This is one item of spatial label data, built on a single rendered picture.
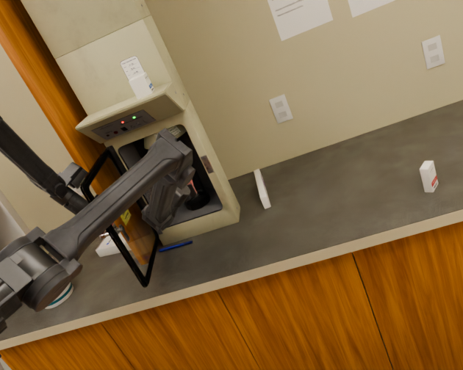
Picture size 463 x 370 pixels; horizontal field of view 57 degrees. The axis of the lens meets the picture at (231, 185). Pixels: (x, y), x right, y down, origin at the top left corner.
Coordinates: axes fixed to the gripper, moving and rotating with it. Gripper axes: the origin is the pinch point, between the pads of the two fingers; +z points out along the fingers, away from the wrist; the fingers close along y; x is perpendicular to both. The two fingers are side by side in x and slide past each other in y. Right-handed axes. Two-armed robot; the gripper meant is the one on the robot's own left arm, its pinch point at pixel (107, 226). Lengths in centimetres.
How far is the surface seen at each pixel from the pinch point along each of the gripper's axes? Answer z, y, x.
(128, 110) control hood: -17.8, -31.6, -9.9
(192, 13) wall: -22, -60, -62
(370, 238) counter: 56, -58, 14
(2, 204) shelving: -33, 70, -67
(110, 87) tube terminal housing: -26.4, -29.3, -21.3
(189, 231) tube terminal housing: 28.3, -5.2, -20.9
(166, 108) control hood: -9.6, -38.7, -13.6
